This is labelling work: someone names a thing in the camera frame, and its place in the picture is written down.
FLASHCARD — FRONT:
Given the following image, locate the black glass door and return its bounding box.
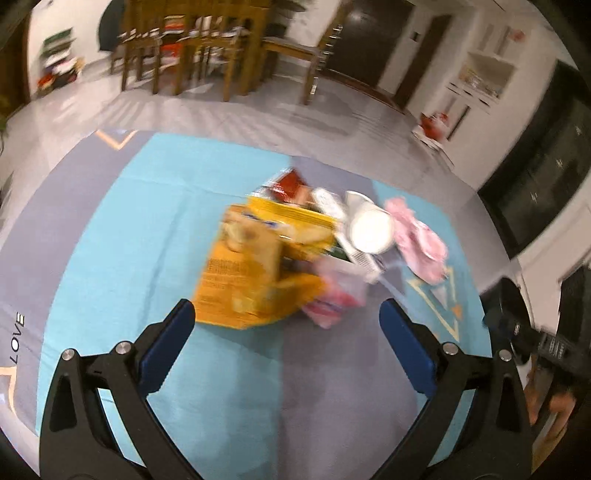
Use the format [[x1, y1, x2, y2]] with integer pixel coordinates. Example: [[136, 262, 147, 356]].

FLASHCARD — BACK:
[[477, 59, 591, 260]]

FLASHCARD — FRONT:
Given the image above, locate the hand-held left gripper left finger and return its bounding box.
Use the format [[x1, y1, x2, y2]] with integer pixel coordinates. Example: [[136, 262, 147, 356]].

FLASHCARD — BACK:
[[39, 298, 209, 480]]

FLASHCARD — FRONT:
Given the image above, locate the pink white plastic package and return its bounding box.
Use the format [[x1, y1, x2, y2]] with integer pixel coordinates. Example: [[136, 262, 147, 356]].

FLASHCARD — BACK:
[[302, 256, 370, 329]]

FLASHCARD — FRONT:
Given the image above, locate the white paper cup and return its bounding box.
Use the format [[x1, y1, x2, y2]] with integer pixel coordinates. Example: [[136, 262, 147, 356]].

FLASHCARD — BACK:
[[344, 189, 394, 254]]

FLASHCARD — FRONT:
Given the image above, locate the silver step ladder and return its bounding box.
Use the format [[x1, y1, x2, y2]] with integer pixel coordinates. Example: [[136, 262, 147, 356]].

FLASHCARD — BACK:
[[307, 22, 343, 105]]

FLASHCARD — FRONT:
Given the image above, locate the wooden dining chair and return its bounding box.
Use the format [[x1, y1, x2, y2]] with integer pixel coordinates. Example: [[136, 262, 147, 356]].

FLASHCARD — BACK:
[[177, 13, 246, 96], [262, 8, 343, 105], [110, 0, 160, 92]]

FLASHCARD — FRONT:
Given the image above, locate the black jacket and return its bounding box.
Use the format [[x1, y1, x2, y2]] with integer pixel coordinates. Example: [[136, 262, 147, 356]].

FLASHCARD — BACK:
[[95, 0, 128, 52]]

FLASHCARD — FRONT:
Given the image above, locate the dark red brown wrapper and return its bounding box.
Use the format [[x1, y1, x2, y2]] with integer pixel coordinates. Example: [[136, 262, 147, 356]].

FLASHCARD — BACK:
[[262, 168, 315, 205]]

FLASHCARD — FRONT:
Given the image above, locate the blue grey printed tablecloth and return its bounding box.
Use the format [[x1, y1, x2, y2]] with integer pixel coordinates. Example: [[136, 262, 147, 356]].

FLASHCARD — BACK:
[[0, 129, 493, 468]]

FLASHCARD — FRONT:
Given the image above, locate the white cabinet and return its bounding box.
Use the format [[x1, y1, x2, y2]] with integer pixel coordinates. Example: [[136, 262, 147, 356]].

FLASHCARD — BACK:
[[406, 21, 523, 154]]

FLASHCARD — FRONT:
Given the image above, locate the white barcode carton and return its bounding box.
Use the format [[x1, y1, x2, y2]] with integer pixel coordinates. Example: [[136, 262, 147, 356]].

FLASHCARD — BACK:
[[311, 186, 387, 284]]

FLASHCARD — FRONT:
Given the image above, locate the crumpled pink plastic bag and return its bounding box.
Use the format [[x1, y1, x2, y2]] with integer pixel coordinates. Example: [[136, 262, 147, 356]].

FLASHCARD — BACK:
[[383, 197, 449, 285]]

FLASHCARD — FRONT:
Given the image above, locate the black plastic bucket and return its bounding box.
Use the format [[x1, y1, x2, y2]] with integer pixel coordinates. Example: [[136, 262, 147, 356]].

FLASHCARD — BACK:
[[479, 276, 539, 366]]

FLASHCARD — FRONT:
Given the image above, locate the wooden dining table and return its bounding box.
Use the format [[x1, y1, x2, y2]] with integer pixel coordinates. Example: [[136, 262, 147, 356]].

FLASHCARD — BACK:
[[121, 0, 274, 103]]

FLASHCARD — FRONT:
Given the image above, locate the narrow dark wooden door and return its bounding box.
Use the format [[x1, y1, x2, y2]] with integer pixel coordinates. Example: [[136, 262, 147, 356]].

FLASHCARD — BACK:
[[396, 14, 452, 110]]

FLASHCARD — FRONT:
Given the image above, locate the orange yellow snack bag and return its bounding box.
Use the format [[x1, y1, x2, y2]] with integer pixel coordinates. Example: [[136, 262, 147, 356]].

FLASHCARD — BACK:
[[191, 205, 326, 330]]

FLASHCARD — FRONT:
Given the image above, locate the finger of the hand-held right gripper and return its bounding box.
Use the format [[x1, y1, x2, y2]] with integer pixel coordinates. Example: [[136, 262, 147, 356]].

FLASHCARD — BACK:
[[483, 311, 546, 354]]

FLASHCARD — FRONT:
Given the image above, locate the gold foil snack bag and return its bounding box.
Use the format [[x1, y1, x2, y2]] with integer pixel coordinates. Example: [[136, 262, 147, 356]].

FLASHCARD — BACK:
[[246, 196, 339, 260]]

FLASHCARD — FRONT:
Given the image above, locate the stack of cardboard boxes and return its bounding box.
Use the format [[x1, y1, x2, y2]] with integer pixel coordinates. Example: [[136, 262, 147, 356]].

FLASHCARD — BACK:
[[36, 27, 85, 96]]

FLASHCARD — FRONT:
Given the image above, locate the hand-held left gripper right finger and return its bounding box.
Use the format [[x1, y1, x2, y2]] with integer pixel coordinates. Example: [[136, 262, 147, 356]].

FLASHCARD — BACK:
[[369, 298, 537, 480]]

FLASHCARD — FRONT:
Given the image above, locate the red white plastic bag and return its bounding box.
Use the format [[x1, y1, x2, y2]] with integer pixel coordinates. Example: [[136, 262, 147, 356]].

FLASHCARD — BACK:
[[413, 110, 452, 149]]

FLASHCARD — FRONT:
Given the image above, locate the person's right hand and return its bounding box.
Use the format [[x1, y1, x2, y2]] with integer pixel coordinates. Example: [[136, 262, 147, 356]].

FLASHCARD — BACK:
[[525, 364, 579, 445]]

